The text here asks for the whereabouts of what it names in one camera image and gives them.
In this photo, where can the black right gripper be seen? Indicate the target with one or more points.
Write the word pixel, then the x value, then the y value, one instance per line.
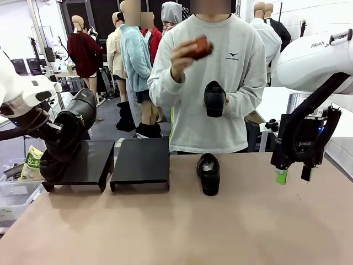
pixel 303 146

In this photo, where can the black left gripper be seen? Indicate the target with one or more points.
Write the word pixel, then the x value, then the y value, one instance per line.
pixel 31 122

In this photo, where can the large black leather loafer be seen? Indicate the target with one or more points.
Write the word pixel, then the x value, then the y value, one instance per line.
pixel 78 110
pixel 52 169

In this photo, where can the small black leather shoe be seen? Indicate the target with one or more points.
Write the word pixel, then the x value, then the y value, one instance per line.
pixel 211 183
pixel 215 102

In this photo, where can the brown shoe brush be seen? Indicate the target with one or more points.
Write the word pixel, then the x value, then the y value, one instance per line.
pixel 201 47

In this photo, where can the person's left forearm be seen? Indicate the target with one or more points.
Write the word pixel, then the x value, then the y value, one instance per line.
pixel 245 105

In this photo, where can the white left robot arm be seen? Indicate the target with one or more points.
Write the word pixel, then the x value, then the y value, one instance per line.
pixel 13 85

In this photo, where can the person's right forearm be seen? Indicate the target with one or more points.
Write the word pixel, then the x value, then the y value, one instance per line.
pixel 165 94

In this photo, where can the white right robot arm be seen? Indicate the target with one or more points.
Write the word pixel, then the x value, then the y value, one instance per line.
pixel 311 66

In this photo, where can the black shoe stand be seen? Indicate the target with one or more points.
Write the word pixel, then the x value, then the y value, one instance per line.
pixel 88 165
pixel 140 163

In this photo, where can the person's left hand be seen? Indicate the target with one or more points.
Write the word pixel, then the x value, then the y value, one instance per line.
pixel 227 100

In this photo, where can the person's right hand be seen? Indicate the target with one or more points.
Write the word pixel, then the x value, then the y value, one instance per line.
pixel 179 63

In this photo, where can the green white paper bag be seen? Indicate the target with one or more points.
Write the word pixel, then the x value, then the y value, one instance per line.
pixel 31 163

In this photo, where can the black clamp knob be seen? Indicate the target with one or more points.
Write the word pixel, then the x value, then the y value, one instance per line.
pixel 271 124

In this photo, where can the grey metal box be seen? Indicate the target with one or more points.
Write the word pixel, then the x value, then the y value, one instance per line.
pixel 296 102

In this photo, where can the white background table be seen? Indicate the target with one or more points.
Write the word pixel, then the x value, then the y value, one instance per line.
pixel 275 102

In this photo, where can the mannequin in maroon sweater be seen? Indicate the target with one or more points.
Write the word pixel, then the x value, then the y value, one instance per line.
pixel 82 52

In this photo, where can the clear plastic storage bin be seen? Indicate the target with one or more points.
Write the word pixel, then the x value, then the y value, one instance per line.
pixel 16 198

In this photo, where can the white stuffing paper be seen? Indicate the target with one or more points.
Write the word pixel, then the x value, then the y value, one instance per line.
pixel 207 166

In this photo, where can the mannequin in cream jacket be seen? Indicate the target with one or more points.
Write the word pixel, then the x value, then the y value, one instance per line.
pixel 113 52

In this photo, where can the person in grey sweatshirt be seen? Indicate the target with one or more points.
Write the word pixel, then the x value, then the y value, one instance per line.
pixel 209 132

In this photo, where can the mannequin in blue fleece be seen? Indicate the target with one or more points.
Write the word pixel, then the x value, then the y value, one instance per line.
pixel 136 63

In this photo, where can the mannequin in red jacket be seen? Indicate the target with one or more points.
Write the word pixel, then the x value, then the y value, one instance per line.
pixel 155 41

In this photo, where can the mannequin in white shirt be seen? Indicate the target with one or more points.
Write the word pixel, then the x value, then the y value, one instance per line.
pixel 266 38

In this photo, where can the mannequin in black jacket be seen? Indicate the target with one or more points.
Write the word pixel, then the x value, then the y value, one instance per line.
pixel 282 31

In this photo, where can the mannequin in grey hoodie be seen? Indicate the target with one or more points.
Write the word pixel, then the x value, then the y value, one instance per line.
pixel 171 13

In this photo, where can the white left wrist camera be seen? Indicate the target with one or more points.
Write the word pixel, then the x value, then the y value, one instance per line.
pixel 44 91

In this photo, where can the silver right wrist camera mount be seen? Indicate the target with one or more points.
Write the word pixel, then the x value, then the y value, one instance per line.
pixel 317 113

